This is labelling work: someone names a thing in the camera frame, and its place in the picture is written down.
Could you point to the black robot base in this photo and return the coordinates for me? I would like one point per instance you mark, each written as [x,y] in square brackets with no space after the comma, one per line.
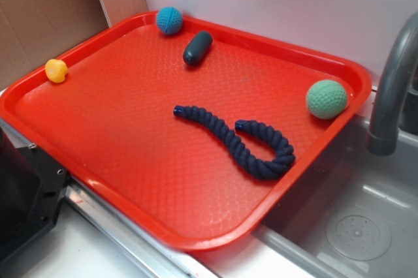
[33,185]

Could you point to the red plastic tray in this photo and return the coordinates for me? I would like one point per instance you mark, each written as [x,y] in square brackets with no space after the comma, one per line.
[111,123]

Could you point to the dark green capsule toy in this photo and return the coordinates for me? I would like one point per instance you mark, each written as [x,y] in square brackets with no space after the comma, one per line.
[197,48]

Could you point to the blue textured ball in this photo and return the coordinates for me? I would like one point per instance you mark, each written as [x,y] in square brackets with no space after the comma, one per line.
[169,20]

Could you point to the green textured ball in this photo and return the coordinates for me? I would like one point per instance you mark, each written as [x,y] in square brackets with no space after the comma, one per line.
[326,99]

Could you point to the yellow rubber toy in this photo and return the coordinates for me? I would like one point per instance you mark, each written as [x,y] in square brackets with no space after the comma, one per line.
[56,70]

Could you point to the grey plastic sink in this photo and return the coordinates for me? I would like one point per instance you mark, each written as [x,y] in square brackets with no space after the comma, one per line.
[352,213]

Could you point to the grey faucet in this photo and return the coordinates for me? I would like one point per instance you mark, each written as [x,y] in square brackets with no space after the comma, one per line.
[395,105]

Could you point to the brown cardboard panel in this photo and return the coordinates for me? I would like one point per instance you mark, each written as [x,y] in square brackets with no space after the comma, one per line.
[32,31]

